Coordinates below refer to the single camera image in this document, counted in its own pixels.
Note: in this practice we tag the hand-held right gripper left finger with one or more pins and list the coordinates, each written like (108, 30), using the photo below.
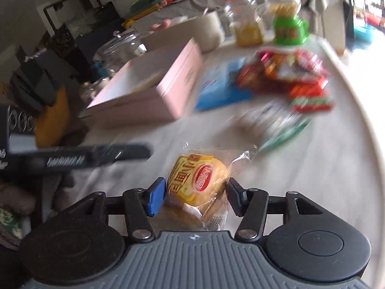
(155, 197)

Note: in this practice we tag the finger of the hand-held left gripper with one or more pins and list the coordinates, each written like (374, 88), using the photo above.
(120, 153)

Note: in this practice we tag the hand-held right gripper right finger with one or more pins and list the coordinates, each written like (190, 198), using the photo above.
(236, 197)

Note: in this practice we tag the yellow bread packet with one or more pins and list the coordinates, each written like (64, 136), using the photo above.
(195, 183)

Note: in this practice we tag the pink cardboard box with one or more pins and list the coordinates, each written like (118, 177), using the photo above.
(156, 96)

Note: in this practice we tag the yellow cushion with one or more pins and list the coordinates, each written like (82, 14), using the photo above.
(52, 120)

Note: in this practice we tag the dark clothes on chair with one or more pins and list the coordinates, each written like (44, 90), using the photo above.
(36, 78)

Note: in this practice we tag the clear green snack packet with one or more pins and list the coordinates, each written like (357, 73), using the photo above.
(276, 126)

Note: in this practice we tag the glass jar with lid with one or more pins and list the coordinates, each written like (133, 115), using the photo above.
(123, 49)

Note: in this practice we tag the blue snack bag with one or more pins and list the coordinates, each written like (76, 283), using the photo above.
(216, 93)

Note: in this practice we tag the dark fish tank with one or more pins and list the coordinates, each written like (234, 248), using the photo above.
(78, 27)

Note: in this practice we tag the reddish round food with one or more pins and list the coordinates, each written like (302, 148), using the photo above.
(161, 25)

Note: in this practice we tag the pile of red snack packets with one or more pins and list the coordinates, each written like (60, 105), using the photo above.
(288, 72)

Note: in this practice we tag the white ceramic bowl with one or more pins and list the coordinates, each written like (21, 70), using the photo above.
(207, 33)

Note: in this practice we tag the row of plush toys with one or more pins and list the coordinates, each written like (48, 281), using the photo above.
(150, 1)

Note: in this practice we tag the clear jar with red lid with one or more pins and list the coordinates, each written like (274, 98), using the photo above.
(245, 21)

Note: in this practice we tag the green gumball machine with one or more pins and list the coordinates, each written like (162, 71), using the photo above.
(288, 27)

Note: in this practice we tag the grey sofa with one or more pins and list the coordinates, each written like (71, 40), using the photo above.
(331, 27)

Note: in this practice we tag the blue plastic basin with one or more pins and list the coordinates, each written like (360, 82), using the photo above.
(364, 33)

